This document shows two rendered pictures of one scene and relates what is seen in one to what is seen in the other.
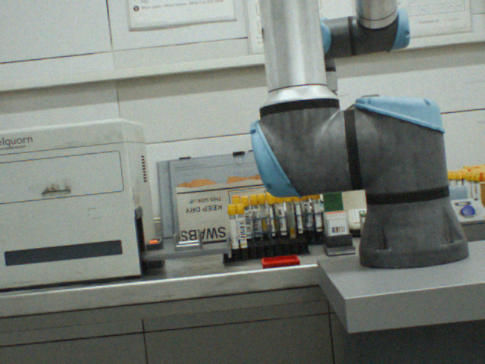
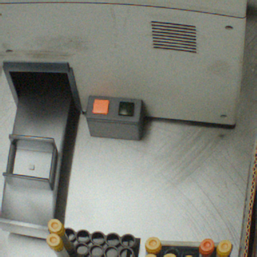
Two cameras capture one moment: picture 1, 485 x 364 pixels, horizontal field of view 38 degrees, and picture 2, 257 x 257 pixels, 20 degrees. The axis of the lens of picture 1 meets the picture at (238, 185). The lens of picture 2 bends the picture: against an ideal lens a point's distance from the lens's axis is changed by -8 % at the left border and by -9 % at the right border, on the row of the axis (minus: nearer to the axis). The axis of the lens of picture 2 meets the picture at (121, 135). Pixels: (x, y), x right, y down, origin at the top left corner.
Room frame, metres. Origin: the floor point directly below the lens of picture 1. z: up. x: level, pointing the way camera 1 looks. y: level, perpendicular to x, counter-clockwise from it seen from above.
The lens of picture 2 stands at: (1.54, -0.20, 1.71)
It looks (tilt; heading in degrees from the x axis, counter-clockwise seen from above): 66 degrees down; 105
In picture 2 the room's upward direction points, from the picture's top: 9 degrees counter-clockwise
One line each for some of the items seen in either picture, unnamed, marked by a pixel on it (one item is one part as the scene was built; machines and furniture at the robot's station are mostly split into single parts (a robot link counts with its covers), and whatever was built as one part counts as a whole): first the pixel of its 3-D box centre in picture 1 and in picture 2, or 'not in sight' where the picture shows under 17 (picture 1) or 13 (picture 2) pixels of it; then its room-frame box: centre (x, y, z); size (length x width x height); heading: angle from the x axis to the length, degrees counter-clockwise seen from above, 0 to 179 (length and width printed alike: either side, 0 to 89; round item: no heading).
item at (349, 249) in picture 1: (338, 242); not in sight; (1.38, -0.18, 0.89); 0.09 x 0.05 x 0.04; 179
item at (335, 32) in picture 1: (320, 40); not in sight; (1.36, -0.19, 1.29); 0.11 x 0.11 x 0.08; 79
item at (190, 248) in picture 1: (176, 246); (33, 147); (1.35, 0.13, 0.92); 0.21 x 0.07 x 0.05; 90
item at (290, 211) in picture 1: (292, 225); not in sight; (1.43, -0.10, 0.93); 0.01 x 0.01 x 0.10; 0
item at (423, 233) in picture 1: (409, 223); not in sight; (0.99, -0.24, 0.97); 0.15 x 0.15 x 0.10
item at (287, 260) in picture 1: (280, 261); not in sight; (1.31, -0.06, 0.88); 0.07 x 0.07 x 0.01; 0
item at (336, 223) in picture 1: (336, 228); not in sight; (1.38, -0.18, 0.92); 0.05 x 0.04 x 0.06; 179
